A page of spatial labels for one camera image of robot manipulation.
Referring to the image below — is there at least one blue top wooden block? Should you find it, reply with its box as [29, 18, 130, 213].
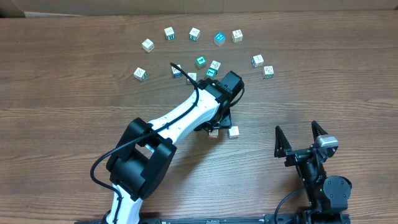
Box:
[213, 32, 226, 47]

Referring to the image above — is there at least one wooden block anchor drawing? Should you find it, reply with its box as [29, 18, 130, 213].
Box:
[210, 60, 221, 73]

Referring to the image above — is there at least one wooden block red side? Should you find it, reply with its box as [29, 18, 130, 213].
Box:
[208, 129, 219, 138]

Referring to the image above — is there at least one wooden block green side top row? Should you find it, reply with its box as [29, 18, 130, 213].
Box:
[189, 27, 200, 42]

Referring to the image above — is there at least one wooden block green side left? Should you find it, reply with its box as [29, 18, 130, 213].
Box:
[133, 67, 147, 82]

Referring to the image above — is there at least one wooden block green R side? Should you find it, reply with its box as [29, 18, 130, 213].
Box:
[263, 66, 274, 78]

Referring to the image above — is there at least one wooden block green H side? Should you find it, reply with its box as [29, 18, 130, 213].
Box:
[164, 27, 175, 40]

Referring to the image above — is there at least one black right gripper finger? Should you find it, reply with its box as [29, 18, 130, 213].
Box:
[274, 126, 292, 157]
[311, 121, 328, 141]

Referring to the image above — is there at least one green top block number seven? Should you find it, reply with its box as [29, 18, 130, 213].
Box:
[205, 68, 217, 78]

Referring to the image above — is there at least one wooden block animal drawing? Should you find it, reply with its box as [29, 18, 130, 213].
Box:
[232, 29, 243, 43]

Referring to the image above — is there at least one plain wooden block far left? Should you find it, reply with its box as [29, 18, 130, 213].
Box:
[142, 39, 155, 53]

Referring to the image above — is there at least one wooden block turtle drawing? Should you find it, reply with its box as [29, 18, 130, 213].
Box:
[228, 126, 239, 138]

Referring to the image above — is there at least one wooden block blue side right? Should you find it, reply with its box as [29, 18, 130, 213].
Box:
[251, 54, 264, 68]

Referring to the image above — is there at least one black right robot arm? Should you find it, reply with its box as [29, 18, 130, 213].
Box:
[272, 121, 352, 224]

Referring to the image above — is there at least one wooden block blue side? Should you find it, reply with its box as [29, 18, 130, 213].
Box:
[251, 54, 264, 68]
[171, 66, 183, 78]

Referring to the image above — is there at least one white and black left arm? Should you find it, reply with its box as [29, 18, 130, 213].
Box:
[102, 71, 244, 223]

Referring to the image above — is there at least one plain wooden block centre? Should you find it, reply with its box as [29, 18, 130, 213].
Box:
[187, 72, 197, 85]

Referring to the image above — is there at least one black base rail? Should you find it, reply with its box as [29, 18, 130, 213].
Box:
[75, 214, 351, 224]

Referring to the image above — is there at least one plain wooden block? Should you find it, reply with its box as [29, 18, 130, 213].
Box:
[187, 72, 197, 85]
[142, 39, 155, 53]

